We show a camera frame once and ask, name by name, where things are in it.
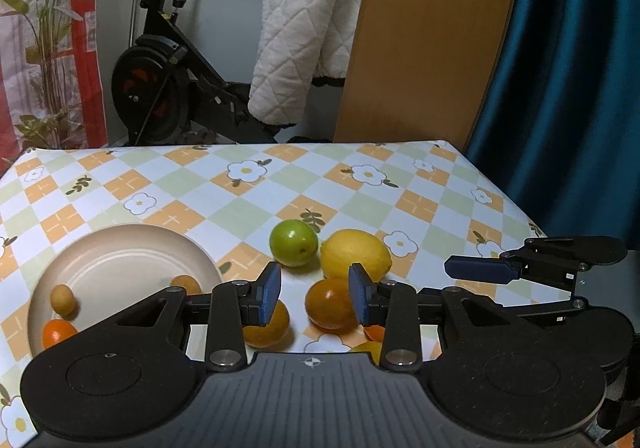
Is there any white quilted blanket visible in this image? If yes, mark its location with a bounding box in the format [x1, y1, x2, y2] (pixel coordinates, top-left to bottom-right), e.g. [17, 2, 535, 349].
[247, 0, 371, 129]

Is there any black exercise bike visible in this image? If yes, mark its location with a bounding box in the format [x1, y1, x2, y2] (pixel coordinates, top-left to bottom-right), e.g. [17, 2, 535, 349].
[111, 0, 281, 146]

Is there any red printed wall cloth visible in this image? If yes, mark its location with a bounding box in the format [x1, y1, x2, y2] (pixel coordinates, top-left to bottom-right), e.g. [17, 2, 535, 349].
[0, 0, 108, 164]

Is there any yellow lemon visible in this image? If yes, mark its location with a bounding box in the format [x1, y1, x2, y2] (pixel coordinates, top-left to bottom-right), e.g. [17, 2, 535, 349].
[320, 228, 392, 280]
[348, 340, 385, 364]

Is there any checked floral tablecloth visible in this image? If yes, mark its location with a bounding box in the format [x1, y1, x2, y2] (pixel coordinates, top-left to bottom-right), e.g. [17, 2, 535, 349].
[0, 138, 551, 448]

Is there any green round fruit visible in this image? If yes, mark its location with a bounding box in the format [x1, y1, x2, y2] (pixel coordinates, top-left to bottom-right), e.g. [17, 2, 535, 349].
[269, 221, 319, 268]

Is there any teal curtain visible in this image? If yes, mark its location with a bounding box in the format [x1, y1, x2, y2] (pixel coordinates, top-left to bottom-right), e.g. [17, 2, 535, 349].
[462, 0, 640, 254]

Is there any wooden board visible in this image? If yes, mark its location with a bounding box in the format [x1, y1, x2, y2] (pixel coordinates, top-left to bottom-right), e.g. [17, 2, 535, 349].
[332, 0, 523, 144]

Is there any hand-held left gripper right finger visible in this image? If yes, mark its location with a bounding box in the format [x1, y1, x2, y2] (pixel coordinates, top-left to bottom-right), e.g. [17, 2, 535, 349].
[347, 262, 546, 371]

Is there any greenish orange tangerine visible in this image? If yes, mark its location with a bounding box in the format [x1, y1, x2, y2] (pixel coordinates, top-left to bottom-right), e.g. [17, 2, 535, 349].
[305, 278, 358, 331]

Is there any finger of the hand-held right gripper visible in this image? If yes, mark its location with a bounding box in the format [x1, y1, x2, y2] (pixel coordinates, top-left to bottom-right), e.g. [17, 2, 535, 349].
[444, 235, 628, 301]
[492, 297, 588, 326]

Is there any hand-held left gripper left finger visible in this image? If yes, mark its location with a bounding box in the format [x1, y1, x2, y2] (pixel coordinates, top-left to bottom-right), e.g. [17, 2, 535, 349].
[92, 261, 283, 372]

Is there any beige round plate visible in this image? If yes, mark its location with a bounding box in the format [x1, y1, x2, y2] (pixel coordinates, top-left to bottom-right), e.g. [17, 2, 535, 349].
[27, 224, 223, 359]

